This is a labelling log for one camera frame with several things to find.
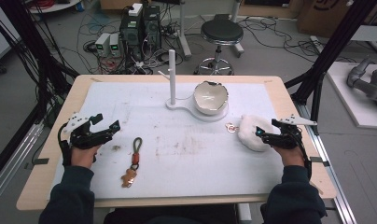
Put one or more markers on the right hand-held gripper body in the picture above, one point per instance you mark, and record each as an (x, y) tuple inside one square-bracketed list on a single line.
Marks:
[(286, 137)]

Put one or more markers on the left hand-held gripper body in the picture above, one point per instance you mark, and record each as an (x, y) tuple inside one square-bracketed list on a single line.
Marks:
[(82, 138)]

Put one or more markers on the person's left hand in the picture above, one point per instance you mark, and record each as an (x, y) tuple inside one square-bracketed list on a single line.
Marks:
[(83, 157)]

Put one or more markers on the person's right hand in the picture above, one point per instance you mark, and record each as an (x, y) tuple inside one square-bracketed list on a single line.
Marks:
[(290, 156)]

